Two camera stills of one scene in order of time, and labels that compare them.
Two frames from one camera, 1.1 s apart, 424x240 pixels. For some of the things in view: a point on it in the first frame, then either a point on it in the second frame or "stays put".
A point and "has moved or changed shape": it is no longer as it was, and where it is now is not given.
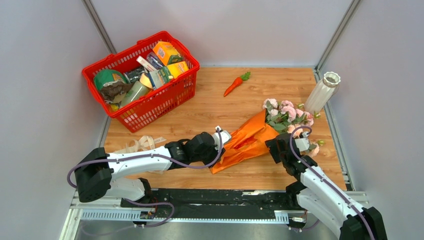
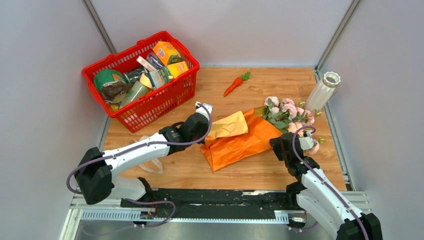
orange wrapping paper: x=246 y=143 has moved or changed shape
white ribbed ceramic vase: x=324 y=91 stays put
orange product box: x=178 y=68 stays put
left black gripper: x=214 y=157 to x=205 y=130
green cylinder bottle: x=136 y=90 stays put
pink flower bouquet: x=283 y=116 stays put
